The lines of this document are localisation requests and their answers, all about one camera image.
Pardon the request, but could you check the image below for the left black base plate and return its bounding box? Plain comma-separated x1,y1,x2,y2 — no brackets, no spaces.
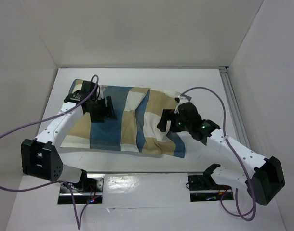
67,174,104,194

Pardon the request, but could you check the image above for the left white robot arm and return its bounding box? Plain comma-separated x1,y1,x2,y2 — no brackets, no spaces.
21,91,117,192

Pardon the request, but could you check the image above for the aluminium rail right side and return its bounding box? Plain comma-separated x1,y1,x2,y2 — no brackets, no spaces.
219,67,251,149

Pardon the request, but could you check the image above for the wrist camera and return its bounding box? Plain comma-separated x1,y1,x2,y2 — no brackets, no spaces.
80,81,96,97
177,102,201,119

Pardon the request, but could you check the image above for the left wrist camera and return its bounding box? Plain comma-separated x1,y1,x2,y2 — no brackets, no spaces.
80,81,96,97

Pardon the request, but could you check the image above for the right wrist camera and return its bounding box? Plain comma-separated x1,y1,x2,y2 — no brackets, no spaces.
177,102,201,119

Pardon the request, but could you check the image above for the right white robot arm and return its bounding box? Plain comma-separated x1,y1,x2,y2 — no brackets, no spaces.
157,108,285,206

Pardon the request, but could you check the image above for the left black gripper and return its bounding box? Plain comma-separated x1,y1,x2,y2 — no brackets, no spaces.
87,96,117,123

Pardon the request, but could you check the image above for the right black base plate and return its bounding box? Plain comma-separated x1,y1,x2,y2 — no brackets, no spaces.
188,175,231,191

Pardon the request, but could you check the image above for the blue beige patchwork pillowcase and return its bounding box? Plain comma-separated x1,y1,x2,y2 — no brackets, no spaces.
61,85,186,158

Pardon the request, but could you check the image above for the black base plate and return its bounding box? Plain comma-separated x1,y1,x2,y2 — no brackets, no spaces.
188,175,231,191
67,174,104,194

